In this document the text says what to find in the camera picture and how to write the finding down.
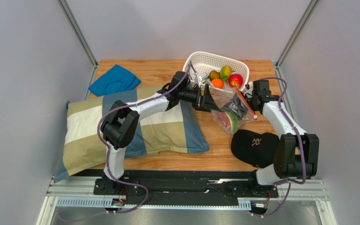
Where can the fake orange fruit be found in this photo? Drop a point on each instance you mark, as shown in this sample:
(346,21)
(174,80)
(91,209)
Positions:
(217,83)

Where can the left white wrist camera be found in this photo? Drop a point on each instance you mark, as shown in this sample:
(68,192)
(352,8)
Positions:
(201,78)

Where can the fake red apple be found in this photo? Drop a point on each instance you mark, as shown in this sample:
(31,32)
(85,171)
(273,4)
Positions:
(236,81)

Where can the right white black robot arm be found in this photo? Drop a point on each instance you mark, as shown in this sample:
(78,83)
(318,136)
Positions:
(291,157)

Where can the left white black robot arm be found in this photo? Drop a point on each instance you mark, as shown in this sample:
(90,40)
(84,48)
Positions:
(116,129)

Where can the blue folded cloth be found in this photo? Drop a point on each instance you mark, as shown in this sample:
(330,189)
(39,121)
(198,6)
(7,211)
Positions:
(116,79)

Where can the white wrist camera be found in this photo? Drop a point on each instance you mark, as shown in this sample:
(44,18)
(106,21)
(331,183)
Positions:
(249,88)
(201,78)

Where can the aluminium frame post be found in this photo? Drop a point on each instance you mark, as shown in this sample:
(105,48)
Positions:
(64,5)
(297,32)

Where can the white perforated plastic basket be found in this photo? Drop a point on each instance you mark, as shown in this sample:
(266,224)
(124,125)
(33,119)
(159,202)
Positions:
(205,62)

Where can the fake watermelon slice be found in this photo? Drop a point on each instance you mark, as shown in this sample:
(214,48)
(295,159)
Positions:
(228,122)

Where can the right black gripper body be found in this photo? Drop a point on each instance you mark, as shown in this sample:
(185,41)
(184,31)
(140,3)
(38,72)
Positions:
(249,94)

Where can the black baseball cap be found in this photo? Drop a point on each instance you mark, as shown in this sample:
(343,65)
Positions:
(255,149)

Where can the aluminium slotted rail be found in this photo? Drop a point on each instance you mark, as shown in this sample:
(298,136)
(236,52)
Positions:
(101,202)

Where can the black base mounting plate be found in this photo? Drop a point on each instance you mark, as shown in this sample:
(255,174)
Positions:
(222,188)

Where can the checked blue beige pillow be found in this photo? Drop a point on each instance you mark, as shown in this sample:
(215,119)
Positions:
(176,130)

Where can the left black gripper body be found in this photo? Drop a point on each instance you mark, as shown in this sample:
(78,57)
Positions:
(193,96)

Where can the right aluminium frame post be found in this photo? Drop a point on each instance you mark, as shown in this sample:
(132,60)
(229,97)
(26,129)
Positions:
(297,32)

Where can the fake yellow green fruit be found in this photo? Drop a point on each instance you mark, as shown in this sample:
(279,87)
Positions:
(225,73)

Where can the clear orange zip bag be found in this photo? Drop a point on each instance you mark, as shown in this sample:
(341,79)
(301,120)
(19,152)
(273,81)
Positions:
(222,97)

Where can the left aluminium frame post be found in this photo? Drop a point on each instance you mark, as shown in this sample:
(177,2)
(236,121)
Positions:
(64,5)

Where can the fake brown potato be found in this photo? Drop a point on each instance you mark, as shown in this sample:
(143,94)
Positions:
(214,75)

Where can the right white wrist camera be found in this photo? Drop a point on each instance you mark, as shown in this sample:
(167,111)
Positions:
(249,88)

